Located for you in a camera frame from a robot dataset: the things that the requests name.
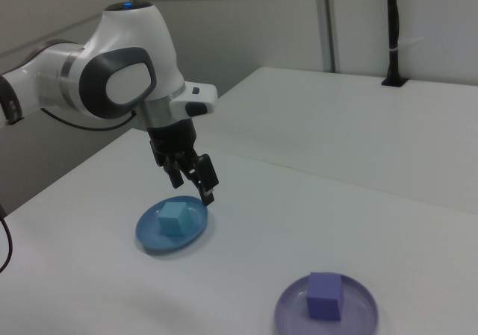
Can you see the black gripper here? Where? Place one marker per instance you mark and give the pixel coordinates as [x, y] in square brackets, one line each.
[173, 143]

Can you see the light blue cube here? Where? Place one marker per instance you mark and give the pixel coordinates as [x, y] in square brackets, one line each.
[172, 221]

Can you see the purple cube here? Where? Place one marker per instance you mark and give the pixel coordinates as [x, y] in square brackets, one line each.
[324, 297]

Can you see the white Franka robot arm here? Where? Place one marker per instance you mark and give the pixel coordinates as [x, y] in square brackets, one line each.
[123, 40]

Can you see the blue plate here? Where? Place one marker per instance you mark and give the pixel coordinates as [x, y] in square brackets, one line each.
[149, 234]

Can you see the purple plate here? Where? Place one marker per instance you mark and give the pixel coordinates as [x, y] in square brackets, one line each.
[291, 312]

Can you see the black pole with clamp base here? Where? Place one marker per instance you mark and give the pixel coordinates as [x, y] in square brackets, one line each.
[393, 33]

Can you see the grey partition post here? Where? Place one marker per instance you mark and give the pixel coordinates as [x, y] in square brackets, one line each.
[326, 21]

